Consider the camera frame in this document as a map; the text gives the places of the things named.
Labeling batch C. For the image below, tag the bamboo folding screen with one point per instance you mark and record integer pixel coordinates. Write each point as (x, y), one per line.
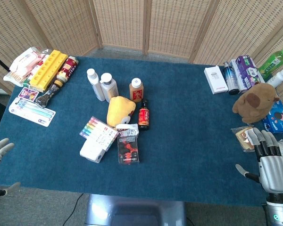
(141, 26)

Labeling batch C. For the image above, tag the pink white wipes pack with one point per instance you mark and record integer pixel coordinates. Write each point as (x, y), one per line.
(26, 60)

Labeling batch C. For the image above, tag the brown capybara plush toy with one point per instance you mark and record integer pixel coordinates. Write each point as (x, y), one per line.
(254, 102)

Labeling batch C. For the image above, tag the crumpled white plastic packet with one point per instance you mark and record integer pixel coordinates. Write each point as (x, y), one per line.
(128, 129)

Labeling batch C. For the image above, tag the blue table cloth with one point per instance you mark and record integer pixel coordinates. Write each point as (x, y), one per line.
(174, 141)

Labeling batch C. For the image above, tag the red coffee drink bottle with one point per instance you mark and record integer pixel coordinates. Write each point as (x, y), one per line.
(67, 69)

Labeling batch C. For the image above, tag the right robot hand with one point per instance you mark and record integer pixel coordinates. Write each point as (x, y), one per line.
(268, 164)

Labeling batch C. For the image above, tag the blue Oreo pack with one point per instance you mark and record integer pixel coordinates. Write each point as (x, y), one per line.
(277, 118)

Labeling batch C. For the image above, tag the purple playing card pack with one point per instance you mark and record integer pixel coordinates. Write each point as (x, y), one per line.
(28, 93)

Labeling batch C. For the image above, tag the coloured marker pack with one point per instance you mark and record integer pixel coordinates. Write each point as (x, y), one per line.
(99, 134)

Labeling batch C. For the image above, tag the dark soy sauce bottle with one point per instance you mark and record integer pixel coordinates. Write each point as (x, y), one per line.
(144, 116)

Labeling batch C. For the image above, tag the tall white plastic bottle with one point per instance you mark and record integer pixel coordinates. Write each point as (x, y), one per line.
(94, 83)

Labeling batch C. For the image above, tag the toothbrush blister pack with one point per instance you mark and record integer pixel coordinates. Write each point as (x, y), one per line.
(31, 113)

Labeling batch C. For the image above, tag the white carton box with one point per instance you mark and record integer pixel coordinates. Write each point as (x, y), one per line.
(215, 79)

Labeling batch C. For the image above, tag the black pepper grinder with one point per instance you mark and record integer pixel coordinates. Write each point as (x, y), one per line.
(47, 95)

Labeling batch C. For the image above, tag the green soda bottle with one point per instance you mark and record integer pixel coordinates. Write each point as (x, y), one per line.
(272, 62)

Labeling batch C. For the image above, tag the orange labelled white-cap bottle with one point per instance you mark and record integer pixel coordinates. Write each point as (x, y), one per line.
(136, 90)

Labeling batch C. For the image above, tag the dark blue spray can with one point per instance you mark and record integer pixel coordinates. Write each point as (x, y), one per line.
(231, 78)

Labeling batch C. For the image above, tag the yellow plastic tray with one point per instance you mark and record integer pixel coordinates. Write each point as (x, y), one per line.
(48, 69)

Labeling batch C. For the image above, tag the cotton swab pack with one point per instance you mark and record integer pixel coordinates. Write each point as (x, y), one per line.
(15, 76)

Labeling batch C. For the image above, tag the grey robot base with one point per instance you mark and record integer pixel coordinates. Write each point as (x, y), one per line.
(134, 210)

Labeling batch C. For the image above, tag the black red packaged item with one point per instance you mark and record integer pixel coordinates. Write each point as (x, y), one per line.
(127, 150)

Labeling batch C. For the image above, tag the yellow plush toy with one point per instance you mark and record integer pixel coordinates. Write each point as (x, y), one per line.
(119, 111)

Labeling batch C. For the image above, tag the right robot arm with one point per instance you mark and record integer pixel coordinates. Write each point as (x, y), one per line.
(278, 209)

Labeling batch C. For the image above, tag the purple white tissue pack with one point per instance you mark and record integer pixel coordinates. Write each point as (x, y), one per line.
(246, 73)

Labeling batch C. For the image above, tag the beige powder bottle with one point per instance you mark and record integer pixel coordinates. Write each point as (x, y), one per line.
(108, 86)

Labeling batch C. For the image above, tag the clear packed sandwich snack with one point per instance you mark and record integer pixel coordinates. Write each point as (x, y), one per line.
(244, 139)

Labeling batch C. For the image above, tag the red white snack pack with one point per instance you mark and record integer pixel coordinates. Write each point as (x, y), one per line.
(36, 68)

